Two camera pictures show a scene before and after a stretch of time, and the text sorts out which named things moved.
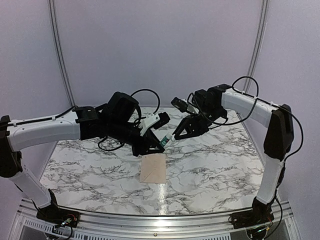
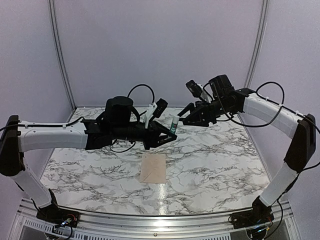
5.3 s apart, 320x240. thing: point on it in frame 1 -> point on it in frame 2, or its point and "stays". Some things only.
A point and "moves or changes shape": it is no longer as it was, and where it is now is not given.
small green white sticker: [164, 140] moves or changes shape
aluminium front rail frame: [106, 226] stays
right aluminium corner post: [259, 43] stays
